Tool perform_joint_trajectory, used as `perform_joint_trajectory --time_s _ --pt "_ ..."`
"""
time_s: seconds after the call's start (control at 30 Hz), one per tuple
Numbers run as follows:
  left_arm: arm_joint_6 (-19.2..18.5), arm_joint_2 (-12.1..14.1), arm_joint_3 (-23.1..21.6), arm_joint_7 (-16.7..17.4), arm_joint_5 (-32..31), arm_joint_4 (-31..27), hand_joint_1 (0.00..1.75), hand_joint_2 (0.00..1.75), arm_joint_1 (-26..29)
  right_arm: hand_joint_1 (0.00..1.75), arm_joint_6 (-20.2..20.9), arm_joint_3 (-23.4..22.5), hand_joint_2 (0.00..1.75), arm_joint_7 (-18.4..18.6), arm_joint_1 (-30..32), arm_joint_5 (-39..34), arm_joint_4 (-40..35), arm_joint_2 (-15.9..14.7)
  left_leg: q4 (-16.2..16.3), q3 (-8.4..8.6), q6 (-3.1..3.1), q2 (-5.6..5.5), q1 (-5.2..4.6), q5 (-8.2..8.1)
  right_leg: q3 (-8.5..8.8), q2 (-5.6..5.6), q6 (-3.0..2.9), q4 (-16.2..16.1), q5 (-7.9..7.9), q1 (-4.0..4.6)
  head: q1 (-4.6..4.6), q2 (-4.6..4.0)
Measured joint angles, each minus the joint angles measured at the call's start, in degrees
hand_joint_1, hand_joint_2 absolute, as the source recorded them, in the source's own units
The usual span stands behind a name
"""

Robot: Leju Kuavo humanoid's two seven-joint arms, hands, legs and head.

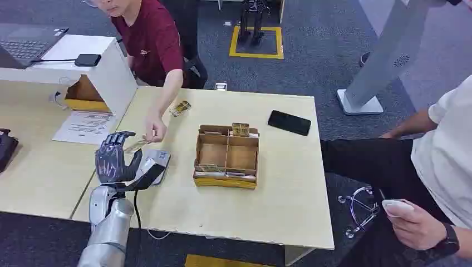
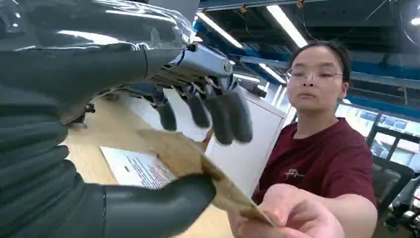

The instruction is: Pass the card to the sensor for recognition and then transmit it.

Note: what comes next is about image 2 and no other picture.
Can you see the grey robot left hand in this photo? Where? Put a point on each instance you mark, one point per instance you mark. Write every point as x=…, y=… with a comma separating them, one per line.
x=82, y=72

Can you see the person's hand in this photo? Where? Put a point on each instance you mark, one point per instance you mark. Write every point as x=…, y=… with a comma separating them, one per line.
x=295, y=213

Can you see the tan card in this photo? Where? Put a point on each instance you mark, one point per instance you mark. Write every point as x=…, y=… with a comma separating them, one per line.
x=183, y=154

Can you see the person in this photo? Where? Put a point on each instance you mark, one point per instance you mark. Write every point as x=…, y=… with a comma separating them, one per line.
x=328, y=157

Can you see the white cabinet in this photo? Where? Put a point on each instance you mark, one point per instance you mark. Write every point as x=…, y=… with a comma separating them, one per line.
x=251, y=151

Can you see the black office chair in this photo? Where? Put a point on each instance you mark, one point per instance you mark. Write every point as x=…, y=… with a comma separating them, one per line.
x=390, y=180

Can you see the ribbed grey left arm sleeve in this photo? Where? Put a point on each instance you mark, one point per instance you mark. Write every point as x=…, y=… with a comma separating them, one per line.
x=29, y=170

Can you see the white printed paper sheet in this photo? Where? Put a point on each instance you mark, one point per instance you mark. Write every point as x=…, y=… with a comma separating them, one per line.
x=141, y=167

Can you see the black cylindrical fixture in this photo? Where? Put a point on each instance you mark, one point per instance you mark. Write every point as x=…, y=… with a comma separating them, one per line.
x=253, y=88

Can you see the clear-rimmed glasses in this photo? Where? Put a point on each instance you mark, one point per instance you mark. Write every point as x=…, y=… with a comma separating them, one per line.
x=310, y=76

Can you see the long ceiling light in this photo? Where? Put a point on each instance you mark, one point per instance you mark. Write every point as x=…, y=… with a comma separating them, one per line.
x=219, y=30
x=287, y=25
x=272, y=73
x=246, y=78

